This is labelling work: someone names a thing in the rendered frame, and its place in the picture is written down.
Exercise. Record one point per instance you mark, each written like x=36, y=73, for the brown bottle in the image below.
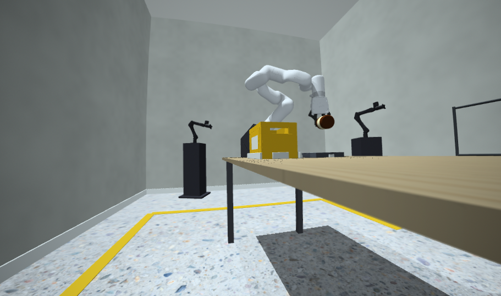
x=325, y=122

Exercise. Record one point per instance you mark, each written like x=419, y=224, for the yellow divided crate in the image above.
x=267, y=141

